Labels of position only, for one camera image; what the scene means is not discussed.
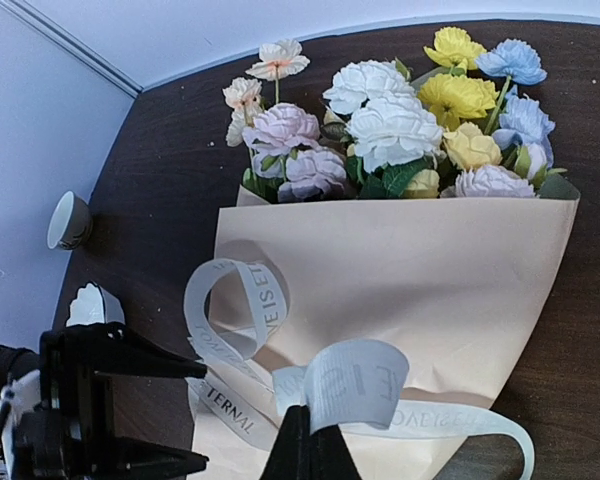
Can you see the white printed ribbon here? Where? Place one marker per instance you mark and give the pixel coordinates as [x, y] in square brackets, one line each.
[354, 386]

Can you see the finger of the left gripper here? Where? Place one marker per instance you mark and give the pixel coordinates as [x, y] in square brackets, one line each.
[127, 458]
[116, 349]

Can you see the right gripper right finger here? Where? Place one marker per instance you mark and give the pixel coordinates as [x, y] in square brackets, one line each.
[331, 459]

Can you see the left aluminium frame post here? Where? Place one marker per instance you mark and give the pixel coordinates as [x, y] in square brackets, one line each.
[33, 18]

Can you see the peach blossom stem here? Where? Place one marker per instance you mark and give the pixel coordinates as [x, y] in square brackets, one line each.
[276, 61]

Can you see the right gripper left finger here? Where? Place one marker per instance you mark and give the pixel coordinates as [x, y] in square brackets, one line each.
[289, 458]

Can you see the yellow flower stem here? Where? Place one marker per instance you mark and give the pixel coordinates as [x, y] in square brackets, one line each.
[453, 96]

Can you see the small white patterned teacup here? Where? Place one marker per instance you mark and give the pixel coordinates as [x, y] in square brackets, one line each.
[71, 223]

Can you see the white scalloped bowl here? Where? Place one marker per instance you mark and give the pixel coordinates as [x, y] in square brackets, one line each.
[94, 305]

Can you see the blue flower stem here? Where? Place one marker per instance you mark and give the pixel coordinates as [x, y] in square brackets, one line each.
[522, 123]

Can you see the pink and green wrapping paper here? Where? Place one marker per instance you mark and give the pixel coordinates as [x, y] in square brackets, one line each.
[455, 284]

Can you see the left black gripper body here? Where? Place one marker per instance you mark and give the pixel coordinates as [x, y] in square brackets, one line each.
[68, 432]

